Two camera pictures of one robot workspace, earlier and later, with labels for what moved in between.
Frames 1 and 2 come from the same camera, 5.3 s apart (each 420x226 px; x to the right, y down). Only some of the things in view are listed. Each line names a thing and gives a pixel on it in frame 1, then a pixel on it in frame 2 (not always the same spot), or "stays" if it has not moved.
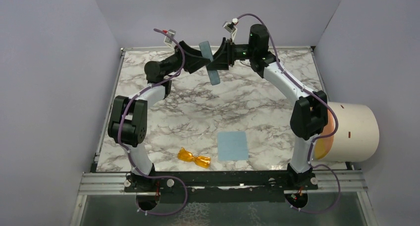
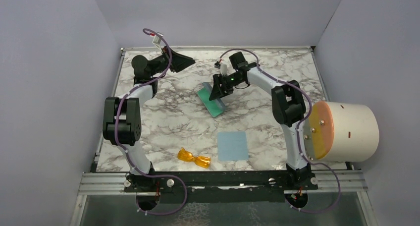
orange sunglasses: (202, 161) stays
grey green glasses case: (206, 51) to (215, 107)
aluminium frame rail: (105, 184) stays
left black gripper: (191, 64) to (179, 62)
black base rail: (220, 187) stays
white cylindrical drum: (356, 139) stays
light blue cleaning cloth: (232, 145) stays
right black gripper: (221, 61) to (218, 91)
